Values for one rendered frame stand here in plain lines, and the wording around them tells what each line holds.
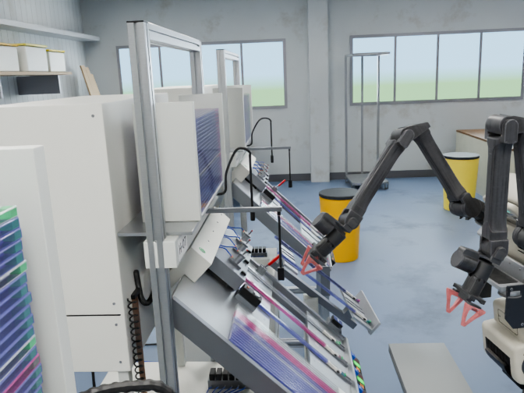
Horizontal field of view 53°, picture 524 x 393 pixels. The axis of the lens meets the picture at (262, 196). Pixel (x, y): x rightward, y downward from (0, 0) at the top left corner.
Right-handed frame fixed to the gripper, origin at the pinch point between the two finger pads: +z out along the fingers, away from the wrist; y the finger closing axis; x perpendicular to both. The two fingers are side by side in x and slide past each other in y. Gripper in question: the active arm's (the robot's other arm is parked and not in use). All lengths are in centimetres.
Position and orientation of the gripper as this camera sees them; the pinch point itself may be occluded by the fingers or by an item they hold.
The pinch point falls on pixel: (302, 267)
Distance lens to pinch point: 199.5
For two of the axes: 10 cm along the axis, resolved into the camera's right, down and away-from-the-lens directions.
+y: -0.7, 2.1, -9.7
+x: 7.2, 6.8, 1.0
